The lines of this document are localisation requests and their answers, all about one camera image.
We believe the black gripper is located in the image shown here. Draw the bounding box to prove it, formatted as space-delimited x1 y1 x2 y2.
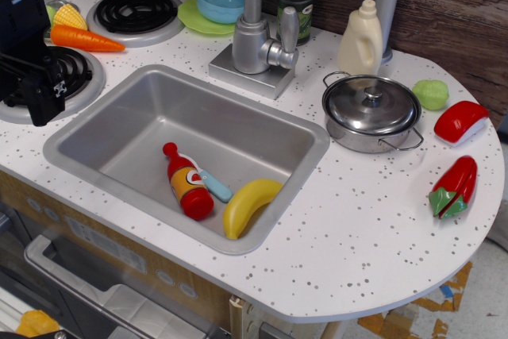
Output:
1 52 66 126

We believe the steel pot lid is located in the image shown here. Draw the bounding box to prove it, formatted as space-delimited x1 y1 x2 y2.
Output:
322 75 421 136

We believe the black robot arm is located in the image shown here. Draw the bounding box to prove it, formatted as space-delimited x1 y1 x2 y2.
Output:
1 0 66 126

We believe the small steel pot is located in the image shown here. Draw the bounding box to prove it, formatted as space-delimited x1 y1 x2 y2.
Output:
321 71 424 154

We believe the black burner front left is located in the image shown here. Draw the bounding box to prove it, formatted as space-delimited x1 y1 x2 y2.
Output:
1 46 106 125

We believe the orange toy carrot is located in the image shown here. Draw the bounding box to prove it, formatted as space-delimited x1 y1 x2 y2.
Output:
50 25 125 52

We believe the green toy apple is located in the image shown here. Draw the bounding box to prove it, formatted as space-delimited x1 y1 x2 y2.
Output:
46 5 56 27

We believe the yellow toy corn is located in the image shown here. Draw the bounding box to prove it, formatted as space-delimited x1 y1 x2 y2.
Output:
53 3 88 30

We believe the grey toy sink basin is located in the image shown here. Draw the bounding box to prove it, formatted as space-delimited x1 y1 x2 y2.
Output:
44 65 329 255

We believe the black burner back right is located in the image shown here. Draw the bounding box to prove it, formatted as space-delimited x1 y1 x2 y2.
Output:
87 0 183 48

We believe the green toy plate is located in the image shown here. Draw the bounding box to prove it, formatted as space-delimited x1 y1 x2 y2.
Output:
178 0 235 35

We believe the red toy ketchup bottle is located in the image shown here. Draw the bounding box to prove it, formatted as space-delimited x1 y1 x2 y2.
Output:
163 142 214 221

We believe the blue toy bowl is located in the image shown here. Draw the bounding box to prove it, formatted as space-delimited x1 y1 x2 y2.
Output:
197 0 244 24

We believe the blue toy knife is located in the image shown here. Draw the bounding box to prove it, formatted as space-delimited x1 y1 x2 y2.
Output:
198 169 233 203

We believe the silver toy faucet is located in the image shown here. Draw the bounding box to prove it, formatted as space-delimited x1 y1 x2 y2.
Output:
209 0 299 99

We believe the yellow toy on floor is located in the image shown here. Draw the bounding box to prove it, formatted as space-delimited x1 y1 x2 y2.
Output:
15 310 60 337

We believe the yellow toy banana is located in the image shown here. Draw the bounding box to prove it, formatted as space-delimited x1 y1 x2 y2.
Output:
222 179 283 240

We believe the dark green toy can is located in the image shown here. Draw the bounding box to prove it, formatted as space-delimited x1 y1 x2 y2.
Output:
277 0 314 46

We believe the cream toy detergent bottle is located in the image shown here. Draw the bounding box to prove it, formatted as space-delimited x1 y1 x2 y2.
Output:
337 0 383 75

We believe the light green toy vegetable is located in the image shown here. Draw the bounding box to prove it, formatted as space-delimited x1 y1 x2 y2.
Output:
412 79 449 110

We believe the red white toy sushi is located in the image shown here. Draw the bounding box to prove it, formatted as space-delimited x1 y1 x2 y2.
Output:
433 101 489 147

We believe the red toy chili pepper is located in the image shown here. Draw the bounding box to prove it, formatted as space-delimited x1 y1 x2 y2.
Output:
429 156 478 219

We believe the toy oven door handle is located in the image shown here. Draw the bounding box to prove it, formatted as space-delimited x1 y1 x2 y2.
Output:
25 235 229 338

